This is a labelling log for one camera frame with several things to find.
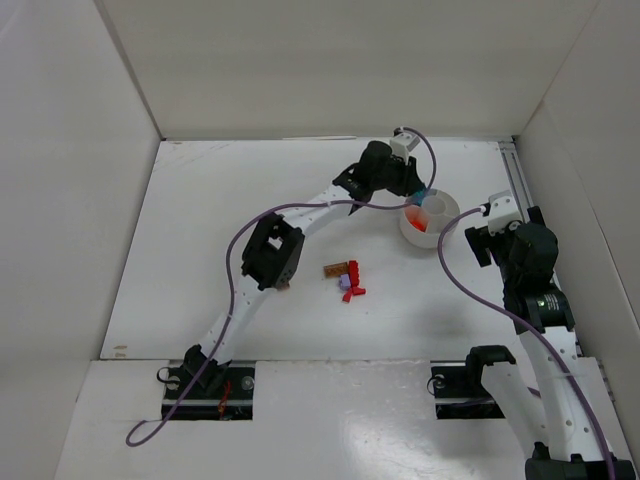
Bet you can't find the large teal lego brick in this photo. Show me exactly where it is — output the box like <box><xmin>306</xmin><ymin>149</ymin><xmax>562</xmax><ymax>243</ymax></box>
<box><xmin>411</xmin><ymin>189</ymin><xmax>431</xmax><ymax>206</ymax></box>

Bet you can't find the orange curved lego piece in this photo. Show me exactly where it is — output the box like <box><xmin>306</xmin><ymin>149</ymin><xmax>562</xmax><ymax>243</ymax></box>
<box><xmin>406</xmin><ymin>211</ymin><xmax>429</xmax><ymax>233</ymax></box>

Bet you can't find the tan lego plate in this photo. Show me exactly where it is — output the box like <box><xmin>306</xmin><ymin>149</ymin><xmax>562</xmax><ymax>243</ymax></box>
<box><xmin>323</xmin><ymin>262</ymin><xmax>349</xmax><ymax>278</ymax></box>

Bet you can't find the lavender lego brick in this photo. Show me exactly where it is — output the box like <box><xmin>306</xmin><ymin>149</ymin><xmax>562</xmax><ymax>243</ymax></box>
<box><xmin>339</xmin><ymin>274</ymin><xmax>351</xmax><ymax>291</ymax></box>

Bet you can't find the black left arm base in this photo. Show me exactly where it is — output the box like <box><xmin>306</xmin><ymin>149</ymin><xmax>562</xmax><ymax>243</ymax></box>
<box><xmin>156</xmin><ymin>347</ymin><xmax>256</xmax><ymax>421</ymax></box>

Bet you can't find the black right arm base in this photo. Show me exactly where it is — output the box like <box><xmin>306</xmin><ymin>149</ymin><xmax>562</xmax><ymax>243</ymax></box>
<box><xmin>427</xmin><ymin>345</ymin><xmax>516</xmax><ymax>420</ymax></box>

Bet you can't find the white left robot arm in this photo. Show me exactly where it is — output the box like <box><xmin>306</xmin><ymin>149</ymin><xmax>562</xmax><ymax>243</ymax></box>
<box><xmin>183</xmin><ymin>129</ymin><xmax>431</xmax><ymax>389</ymax></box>

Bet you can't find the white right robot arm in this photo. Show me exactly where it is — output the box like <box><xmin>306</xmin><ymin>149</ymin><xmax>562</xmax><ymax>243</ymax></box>
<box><xmin>465</xmin><ymin>195</ymin><xmax>636</xmax><ymax>479</ymax></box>

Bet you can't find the white round divided container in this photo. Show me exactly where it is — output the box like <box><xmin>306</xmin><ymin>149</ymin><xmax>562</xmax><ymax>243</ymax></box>
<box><xmin>399</xmin><ymin>190</ymin><xmax>461</xmax><ymax>249</ymax></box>

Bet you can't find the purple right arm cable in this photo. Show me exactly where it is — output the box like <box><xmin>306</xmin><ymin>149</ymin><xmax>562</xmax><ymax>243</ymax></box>
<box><xmin>436</xmin><ymin>207</ymin><xmax>616</xmax><ymax>480</ymax></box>

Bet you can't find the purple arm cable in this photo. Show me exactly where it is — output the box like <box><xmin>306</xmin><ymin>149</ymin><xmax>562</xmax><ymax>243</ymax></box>
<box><xmin>124</xmin><ymin>126</ymin><xmax>439</xmax><ymax>447</ymax></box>
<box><xmin>436</xmin><ymin>207</ymin><xmax>616</xmax><ymax>480</ymax></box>

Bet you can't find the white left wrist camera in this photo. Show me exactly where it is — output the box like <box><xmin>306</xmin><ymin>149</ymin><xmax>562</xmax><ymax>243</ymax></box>
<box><xmin>389</xmin><ymin>128</ymin><xmax>420</xmax><ymax>163</ymax></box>

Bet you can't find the aluminium rail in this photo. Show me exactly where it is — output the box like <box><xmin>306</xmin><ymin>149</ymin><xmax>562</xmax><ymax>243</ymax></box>
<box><xmin>492</xmin><ymin>141</ymin><xmax>558</xmax><ymax>254</ymax></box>

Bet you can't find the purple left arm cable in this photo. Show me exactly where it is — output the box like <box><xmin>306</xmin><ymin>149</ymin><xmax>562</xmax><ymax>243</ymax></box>
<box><xmin>124</xmin><ymin>126</ymin><xmax>439</xmax><ymax>447</ymax></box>

